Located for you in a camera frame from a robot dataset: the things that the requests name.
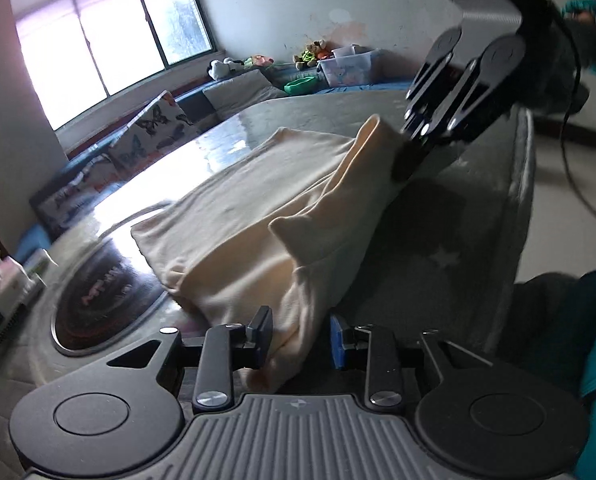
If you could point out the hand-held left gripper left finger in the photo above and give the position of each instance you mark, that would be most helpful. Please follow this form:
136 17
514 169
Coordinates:
261 336

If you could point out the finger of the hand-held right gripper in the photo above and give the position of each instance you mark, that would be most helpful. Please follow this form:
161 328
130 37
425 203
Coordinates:
459 119
424 94

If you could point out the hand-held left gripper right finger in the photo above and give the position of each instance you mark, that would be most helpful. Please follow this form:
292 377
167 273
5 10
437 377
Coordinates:
337 346

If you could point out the cream cloth garment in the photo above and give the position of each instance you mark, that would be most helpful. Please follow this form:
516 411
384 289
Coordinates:
258 225

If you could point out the person's right hand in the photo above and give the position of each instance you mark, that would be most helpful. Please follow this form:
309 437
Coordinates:
595 35

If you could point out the clear plastic storage box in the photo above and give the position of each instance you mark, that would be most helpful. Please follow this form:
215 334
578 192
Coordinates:
350 66

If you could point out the brown plush toys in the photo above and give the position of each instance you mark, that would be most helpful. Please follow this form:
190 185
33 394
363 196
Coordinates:
312 54

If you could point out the green plastic container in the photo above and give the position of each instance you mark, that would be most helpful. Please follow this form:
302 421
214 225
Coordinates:
300 86

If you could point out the round black printed disc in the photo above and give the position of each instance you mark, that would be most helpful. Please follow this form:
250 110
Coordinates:
105 295

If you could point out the pink and green toy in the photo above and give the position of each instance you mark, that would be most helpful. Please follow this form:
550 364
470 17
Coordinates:
259 61

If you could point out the grey cushion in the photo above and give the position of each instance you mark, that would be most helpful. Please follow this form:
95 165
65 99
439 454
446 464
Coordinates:
245 92

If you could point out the white plush toy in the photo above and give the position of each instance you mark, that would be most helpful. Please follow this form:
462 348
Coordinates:
223 68

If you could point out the person's dark pants leg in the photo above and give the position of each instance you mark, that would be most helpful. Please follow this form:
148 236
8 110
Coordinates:
543 325

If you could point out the butterfly print cushion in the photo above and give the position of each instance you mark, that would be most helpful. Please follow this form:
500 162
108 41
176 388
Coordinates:
72 195
152 127

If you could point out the white and green boxes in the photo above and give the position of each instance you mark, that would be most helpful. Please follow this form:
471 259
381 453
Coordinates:
20 280

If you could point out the large window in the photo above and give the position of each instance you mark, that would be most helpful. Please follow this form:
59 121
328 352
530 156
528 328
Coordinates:
107 30

